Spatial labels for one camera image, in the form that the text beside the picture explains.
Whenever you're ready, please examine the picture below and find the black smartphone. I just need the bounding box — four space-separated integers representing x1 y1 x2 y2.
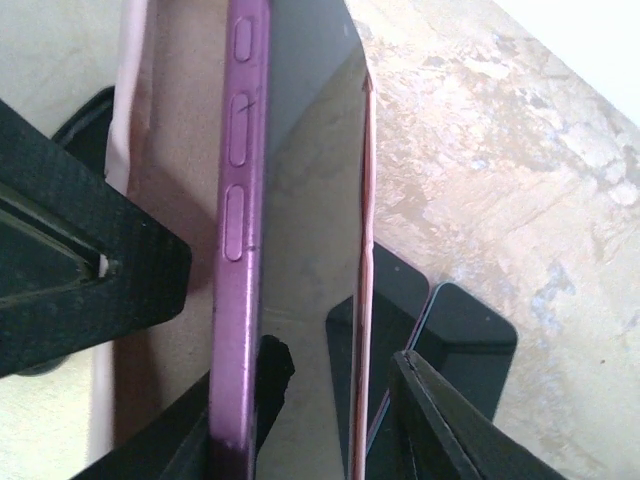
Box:
325 243 429 443

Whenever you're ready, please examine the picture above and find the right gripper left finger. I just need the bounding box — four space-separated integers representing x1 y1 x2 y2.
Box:
76 335 295 479

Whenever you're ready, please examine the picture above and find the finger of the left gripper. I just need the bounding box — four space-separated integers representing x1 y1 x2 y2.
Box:
1 105 192 376

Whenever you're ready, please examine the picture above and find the phone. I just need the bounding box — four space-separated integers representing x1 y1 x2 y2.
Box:
367 282 518 449
208 1 375 479

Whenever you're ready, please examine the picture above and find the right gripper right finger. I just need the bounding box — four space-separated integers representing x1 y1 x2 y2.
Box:
389 350 563 480

